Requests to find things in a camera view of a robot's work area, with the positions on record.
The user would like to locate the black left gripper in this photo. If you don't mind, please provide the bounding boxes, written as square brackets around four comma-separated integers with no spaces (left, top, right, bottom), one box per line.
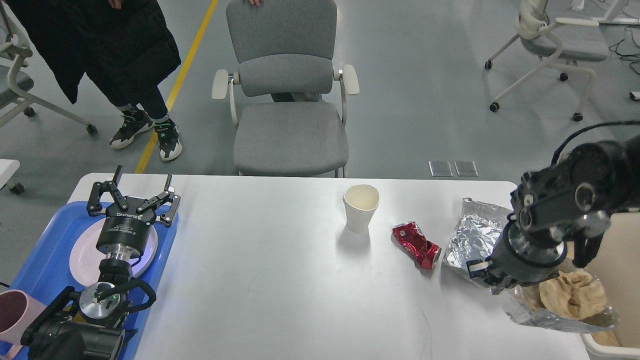
[87,165,181,259]

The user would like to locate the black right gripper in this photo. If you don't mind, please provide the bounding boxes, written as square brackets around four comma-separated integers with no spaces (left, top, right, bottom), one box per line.
[466,219,568,296]

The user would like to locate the aluminium foil sheet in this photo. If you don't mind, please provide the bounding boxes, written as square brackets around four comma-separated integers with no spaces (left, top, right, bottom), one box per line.
[443,197,513,289]

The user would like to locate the pink plate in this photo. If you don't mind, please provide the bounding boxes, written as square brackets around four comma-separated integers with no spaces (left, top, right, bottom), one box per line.
[69,219,159,287]

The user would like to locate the foil with brown napkin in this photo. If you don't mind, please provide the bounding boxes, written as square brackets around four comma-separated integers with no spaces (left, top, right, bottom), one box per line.
[497,269,618,334]

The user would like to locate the brown paper bag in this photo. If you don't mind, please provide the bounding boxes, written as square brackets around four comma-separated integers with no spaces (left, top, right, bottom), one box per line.
[591,330,620,347]

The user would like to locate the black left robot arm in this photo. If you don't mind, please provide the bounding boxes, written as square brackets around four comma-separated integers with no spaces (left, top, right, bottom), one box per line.
[20,165,181,360]

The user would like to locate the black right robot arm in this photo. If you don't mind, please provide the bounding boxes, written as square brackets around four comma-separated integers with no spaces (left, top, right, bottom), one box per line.
[466,126,640,294]

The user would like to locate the crushed red can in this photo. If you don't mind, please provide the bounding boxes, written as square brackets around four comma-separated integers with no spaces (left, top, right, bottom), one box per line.
[391,221,442,271]

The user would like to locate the floor outlet plate right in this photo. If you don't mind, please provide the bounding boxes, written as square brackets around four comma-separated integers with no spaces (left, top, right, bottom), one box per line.
[454,161,479,177]

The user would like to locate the floor outlet plate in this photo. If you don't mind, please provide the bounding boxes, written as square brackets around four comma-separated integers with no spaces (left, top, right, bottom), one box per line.
[429,161,454,178]
[454,161,479,177]

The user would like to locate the floor outlet plate left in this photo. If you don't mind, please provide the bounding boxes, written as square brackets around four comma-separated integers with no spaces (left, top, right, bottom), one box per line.
[429,161,454,178]

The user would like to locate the beige plastic bin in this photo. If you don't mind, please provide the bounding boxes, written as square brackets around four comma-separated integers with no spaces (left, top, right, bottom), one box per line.
[582,212,640,360]

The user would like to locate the white paper cup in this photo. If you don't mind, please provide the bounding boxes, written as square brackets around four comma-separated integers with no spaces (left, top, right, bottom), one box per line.
[342,184,380,234]

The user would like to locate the pink mug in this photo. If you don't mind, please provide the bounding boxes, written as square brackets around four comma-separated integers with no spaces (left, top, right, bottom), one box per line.
[0,289,47,360]

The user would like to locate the person in black clothes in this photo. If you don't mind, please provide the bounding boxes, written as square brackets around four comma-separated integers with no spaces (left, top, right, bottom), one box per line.
[7,0,183,162]

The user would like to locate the white chair left background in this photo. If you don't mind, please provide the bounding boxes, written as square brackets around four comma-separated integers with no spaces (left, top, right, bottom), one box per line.
[0,5,98,136]

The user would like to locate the white chair background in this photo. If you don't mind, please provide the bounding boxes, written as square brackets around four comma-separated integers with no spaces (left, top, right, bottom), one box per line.
[484,0,608,122]
[0,5,98,136]

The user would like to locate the grey office chair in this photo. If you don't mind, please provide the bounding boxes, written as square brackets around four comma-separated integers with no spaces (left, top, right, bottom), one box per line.
[211,0,360,177]

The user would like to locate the white chair right background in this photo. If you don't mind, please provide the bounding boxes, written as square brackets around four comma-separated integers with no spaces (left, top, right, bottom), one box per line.
[484,0,608,122]

